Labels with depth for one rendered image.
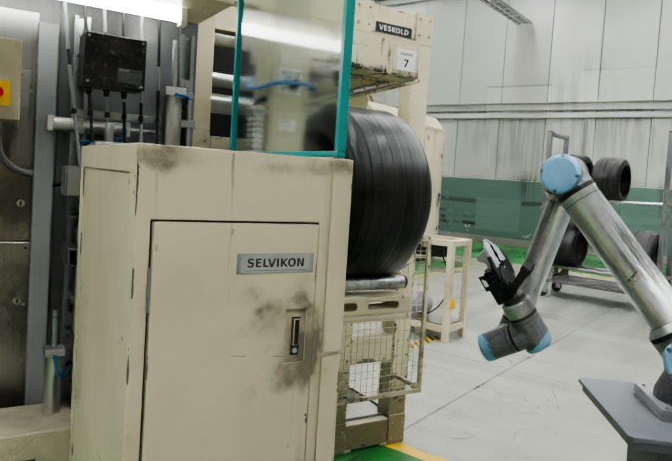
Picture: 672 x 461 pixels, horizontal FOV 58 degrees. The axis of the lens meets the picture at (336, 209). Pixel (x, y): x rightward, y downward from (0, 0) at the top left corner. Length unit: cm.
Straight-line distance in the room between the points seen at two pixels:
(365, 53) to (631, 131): 1109
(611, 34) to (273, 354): 1277
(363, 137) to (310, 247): 77
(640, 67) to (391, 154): 1165
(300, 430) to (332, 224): 39
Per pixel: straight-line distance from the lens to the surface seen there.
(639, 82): 1329
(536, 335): 198
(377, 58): 236
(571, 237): 742
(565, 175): 188
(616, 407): 209
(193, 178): 102
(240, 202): 105
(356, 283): 193
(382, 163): 180
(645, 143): 1311
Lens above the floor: 123
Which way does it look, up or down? 3 degrees down
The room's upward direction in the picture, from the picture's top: 4 degrees clockwise
